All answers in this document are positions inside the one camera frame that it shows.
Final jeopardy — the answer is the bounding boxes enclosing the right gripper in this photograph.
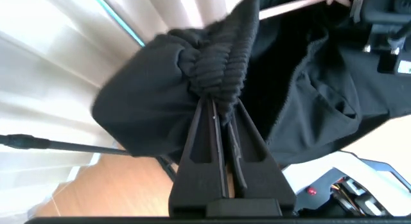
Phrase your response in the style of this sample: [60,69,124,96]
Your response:
[361,0,411,74]

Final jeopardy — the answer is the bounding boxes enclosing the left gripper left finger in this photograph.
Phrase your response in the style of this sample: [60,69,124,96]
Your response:
[168,96,230,218]

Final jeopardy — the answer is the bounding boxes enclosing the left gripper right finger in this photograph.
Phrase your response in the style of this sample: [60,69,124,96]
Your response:
[227,98,297,217]

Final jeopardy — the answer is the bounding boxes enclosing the black shorts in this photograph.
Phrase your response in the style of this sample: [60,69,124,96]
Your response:
[91,0,411,169]

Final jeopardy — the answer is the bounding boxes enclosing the black clothes rack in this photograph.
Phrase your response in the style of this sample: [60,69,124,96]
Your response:
[0,133,178,182]

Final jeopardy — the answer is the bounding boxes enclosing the beige curtain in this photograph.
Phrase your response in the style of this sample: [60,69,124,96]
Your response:
[0,0,258,218]

